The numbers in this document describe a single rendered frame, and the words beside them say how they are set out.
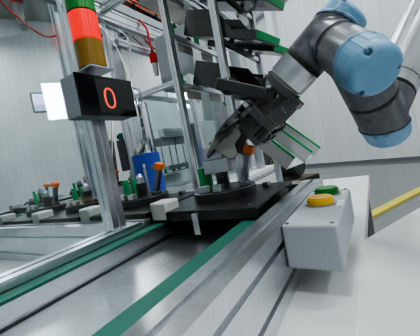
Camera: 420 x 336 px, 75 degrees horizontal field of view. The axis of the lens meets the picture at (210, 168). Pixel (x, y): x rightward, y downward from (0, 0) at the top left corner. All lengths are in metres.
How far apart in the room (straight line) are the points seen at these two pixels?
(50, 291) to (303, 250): 0.34
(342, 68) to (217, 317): 0.34
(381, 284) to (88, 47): 0.58
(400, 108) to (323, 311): 0.32
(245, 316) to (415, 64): 0.48
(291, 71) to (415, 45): 0.21
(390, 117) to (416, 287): 0.24
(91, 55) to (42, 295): 0.38
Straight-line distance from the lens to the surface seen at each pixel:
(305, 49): 0.52
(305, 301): 0.41
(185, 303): 0.25
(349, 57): 0.42
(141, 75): 13.00
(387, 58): 0.43
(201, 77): 0.93
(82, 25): 0.58
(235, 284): 0.26
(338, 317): 0.39
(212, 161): 0.60
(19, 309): 0.44
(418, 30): 0.64
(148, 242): 0.55
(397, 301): 0.42
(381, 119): 0.51
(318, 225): 0.37
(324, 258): 0.39
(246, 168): 0.58
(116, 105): 0.54
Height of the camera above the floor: 1.07
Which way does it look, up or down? 3 degrees down
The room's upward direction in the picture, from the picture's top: 11 degrees counter-clockwise
